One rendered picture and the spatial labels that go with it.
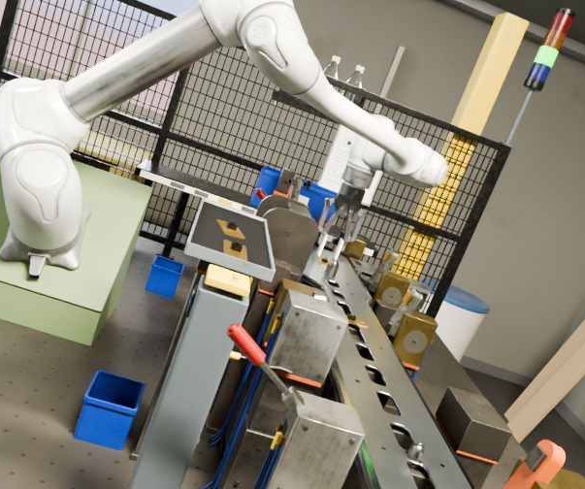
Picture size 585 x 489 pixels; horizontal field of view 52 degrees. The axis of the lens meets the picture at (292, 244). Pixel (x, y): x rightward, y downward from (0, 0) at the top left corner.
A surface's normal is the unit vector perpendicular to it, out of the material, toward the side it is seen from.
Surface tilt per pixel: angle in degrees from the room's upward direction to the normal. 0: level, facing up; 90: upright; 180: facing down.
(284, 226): 90
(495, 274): 90
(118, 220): 44
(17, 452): 0
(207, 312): 90
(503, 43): 90
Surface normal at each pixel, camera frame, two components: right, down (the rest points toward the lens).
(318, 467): 0.08, 0.26
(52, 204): 0.54, 0.62
